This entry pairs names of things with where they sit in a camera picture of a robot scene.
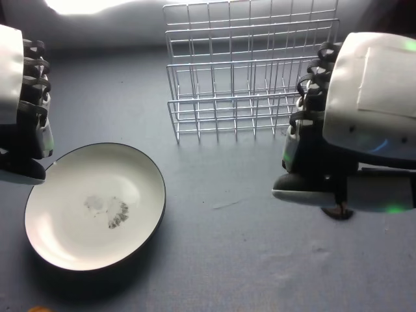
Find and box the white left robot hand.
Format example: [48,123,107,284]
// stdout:
[0,24,56,187]

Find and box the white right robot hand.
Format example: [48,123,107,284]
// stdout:
[271,31,416,216]

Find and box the round brown chocolate cookie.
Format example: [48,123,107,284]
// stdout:
[321,203,355,221]

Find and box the silver wire rack shelf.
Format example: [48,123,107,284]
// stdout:
[162,0,341,144]

